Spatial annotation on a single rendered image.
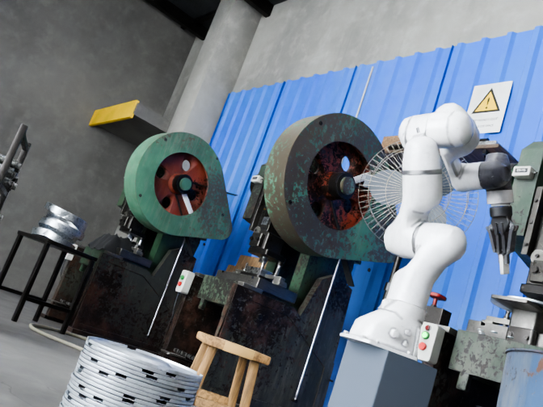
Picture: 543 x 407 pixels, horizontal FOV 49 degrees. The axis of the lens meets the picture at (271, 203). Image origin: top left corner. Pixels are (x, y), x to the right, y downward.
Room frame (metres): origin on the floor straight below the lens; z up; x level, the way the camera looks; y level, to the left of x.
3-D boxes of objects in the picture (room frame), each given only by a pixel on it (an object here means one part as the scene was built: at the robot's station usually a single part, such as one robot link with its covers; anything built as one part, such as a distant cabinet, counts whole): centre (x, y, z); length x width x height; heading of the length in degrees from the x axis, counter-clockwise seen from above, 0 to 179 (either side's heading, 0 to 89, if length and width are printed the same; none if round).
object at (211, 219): (5.13, 0.73, 0.87); 1.53 x 0.99 x 1.74; 129
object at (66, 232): (4.13, 1.30, 0.40); 0.45 x 0.40 x 0.79; 48
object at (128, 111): (7.36, 1.88, 2.44); 1.25 x 0.92 x 0.27; 36
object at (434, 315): (2.25, -0.73, 0.62); 0.10 x 0.06 x 0.20; 36
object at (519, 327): (2.04, -0.96, 0.72); 0.25 x 0.14 x 0.14; 126
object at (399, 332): (1.63, -0.41, 0.52); 0.22 x 0.19 x 0.14; 115
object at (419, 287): (1.62, -0.47, 0.71); 0.18 x 0.11 x 0.25; 37
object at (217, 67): (6.85, 1.19, 2.15); 0.42 x 0.40 x 4.30; 126
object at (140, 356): (1.49, 0.16, 0.24); 0.29 x 0.29 x 0.01
